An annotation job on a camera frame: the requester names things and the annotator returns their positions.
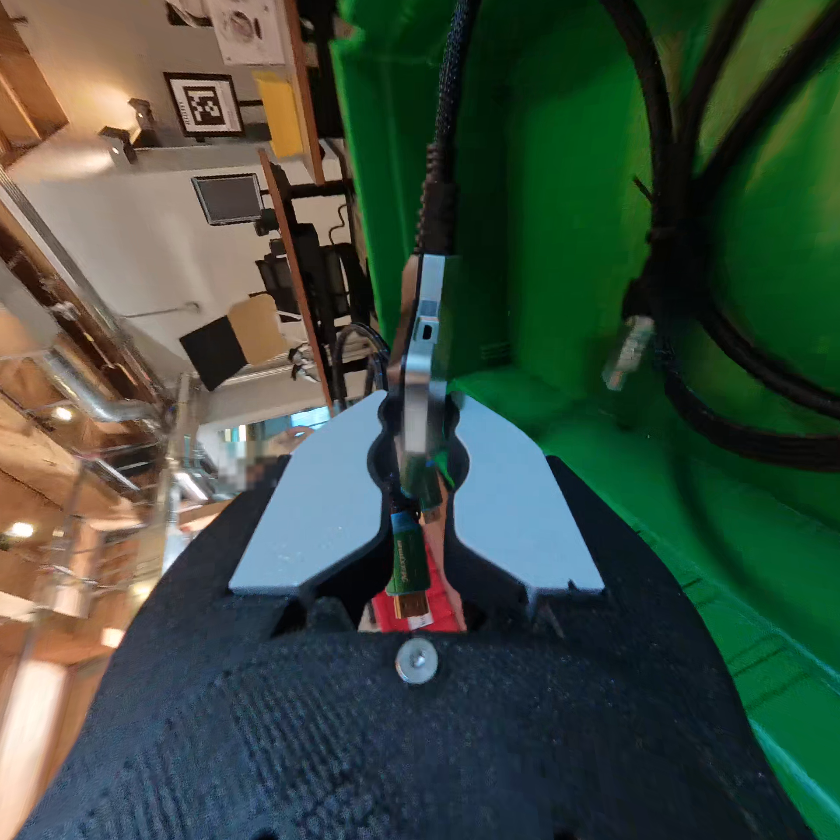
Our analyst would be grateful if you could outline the braided hdmi cable green plugs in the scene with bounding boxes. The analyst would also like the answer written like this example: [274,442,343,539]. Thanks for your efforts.
[331,322,455,621]

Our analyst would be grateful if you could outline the silver hdmi switch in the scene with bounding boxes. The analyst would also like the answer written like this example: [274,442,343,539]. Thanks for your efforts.
[387,252,463,506]

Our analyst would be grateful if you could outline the white paper sheet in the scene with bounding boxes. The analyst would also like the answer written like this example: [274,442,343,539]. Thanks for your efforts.
[203,0,287,67]

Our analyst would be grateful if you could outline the wooden side table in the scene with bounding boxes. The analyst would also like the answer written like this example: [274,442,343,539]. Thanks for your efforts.
[285,0,327,186]

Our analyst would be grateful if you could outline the grey wall screen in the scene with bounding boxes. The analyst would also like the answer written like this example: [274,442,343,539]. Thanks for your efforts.
[192,174,265,227]

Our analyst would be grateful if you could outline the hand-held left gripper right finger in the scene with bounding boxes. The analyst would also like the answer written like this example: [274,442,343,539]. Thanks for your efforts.
[448,392,606,610]

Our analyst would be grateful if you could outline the printed tag sign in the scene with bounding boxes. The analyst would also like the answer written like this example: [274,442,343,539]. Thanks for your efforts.
[164,72,245,140]

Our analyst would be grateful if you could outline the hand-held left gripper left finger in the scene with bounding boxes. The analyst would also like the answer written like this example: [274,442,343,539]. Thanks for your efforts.
[227,390,392,608]

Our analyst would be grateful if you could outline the black office chair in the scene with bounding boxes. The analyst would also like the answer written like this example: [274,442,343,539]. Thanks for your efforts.
[256,239,350,329]

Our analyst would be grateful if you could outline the silver ventilation duct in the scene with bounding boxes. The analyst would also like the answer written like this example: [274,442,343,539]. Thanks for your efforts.
[46,348,165,425]

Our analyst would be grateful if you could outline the green plastic bin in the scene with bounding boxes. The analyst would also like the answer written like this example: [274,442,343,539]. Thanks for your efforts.
[328,0,840,840]

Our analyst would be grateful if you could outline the wooden desk with black legs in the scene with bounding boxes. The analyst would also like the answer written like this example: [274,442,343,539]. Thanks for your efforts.
[258,147,337,411]

